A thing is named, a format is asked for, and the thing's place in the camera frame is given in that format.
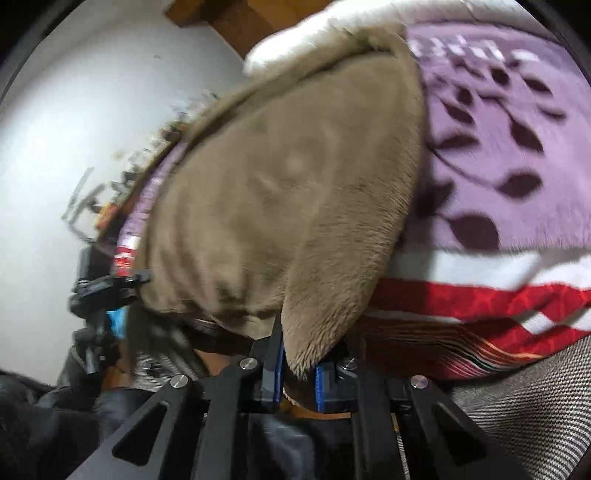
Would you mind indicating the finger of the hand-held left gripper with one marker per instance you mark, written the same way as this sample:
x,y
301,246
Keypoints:
x,y
134,279

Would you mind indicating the cluttered wooden desk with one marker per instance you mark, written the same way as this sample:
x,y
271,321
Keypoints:
x,y
120,184

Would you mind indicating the brown wooden wardrobe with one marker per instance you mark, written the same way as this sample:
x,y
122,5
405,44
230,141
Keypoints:
x,y
231,18

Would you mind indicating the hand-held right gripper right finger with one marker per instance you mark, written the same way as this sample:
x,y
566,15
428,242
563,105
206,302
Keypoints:
x,y
323,387

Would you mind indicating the white quilt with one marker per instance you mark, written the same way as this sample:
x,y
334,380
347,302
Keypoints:
x,y
351,23

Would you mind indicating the brown fleece garment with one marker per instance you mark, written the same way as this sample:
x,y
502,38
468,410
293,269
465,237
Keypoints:
x,y
286,184

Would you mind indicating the grey woven mattress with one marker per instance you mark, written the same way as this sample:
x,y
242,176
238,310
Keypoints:
x,y
521,415

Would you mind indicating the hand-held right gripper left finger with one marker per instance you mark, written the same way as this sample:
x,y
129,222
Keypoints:
x,y
275,369

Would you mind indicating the purple leaf print blanket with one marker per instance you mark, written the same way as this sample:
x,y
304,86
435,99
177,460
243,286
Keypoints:
x,y
498,138

